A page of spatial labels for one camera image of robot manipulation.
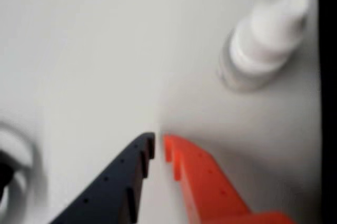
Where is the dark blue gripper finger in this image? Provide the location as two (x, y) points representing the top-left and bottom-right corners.
(49, 132), (156, 224)

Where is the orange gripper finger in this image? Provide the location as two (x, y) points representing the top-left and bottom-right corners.
(163, 134), (299, 224)

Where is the white dropper bottle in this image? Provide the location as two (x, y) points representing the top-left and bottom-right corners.
(216, 0), (311, 93)

